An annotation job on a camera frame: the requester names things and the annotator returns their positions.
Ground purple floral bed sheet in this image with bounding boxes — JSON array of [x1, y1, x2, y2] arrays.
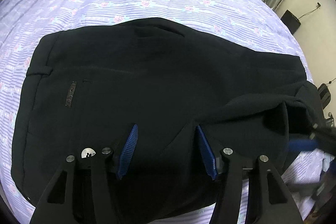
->
[[1, 0, 303, 223]]

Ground black pants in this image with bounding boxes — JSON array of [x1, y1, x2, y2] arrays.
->
[[11, 18, 323, 223]]

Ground black power cable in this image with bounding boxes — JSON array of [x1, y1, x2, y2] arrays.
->
[[296, 2, 321, 21]]

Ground black wicker chair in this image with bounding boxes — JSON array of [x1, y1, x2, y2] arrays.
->
[[318, 83, 331, 109]]

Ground black speaker box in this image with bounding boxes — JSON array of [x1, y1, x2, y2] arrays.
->
[[281, 10, 301, 35]]

